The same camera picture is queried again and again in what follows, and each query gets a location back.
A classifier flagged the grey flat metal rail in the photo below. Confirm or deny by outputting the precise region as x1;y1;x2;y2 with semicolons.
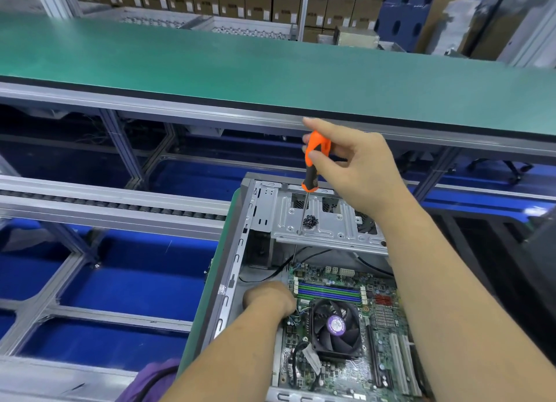
0;175;234;239

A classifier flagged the person's left forearm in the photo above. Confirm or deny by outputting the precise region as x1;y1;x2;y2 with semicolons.
160;306;288;402

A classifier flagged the grey metal computer case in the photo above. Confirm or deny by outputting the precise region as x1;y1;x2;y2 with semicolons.
178;172;436;402

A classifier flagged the green motherboard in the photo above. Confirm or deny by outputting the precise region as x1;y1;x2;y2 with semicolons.
276;267;427;399

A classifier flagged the green conveyor belt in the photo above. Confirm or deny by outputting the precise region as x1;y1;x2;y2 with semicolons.
0;14;556;142

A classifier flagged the person's right forearm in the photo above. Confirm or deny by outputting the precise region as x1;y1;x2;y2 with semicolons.
378;198;556;402

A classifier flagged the orange black handle screwdriver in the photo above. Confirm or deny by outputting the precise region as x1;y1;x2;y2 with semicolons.
299;131;333;234

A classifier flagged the black CPU cooler fan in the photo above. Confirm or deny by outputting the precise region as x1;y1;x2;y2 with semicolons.
308;297;364;362

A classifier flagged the person's left hand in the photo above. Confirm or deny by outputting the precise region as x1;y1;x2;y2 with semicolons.
243;280;298;320

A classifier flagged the person's right hand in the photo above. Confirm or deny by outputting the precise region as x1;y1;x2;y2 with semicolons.
299;117;414;220

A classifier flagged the grey roller conveyor rail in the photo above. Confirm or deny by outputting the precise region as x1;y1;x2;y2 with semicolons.
0;354;140;402

